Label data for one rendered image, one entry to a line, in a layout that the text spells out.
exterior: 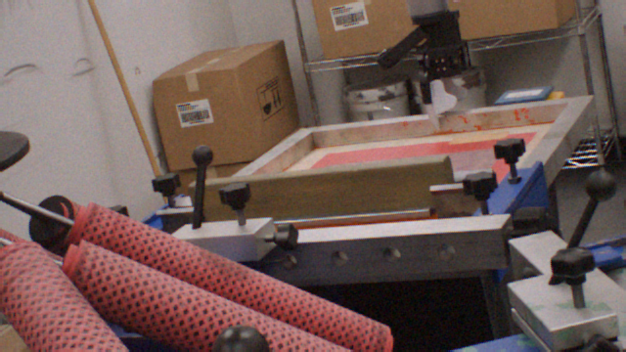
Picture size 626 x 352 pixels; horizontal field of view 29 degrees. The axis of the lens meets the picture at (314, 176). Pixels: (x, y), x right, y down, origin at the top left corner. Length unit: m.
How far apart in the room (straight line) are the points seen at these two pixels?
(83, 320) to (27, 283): 0.05
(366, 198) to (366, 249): 0.27
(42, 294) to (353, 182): 0.92
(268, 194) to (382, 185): 0.18
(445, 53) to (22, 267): 1.46
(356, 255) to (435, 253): 0.10
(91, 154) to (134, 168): 0.30
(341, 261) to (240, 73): 3.51
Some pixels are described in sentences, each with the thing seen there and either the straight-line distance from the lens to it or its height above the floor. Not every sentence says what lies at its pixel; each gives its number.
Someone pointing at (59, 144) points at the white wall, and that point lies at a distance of 4.59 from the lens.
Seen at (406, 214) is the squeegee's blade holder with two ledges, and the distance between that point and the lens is 1.67.
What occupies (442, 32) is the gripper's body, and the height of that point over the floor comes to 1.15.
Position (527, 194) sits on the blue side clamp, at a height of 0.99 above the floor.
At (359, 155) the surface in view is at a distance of 2.22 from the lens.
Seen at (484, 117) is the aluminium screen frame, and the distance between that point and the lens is 2.23.
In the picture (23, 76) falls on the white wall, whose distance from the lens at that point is 4.47.
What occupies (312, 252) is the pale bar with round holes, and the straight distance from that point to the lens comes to 1.46.
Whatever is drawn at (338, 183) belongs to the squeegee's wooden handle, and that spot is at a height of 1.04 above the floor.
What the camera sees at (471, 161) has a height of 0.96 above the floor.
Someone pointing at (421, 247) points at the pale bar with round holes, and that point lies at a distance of 1.41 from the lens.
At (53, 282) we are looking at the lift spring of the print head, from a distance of 0.84.
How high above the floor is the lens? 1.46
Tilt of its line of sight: 14 degrees down
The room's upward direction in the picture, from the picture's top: 12 degrees counter-clockwise
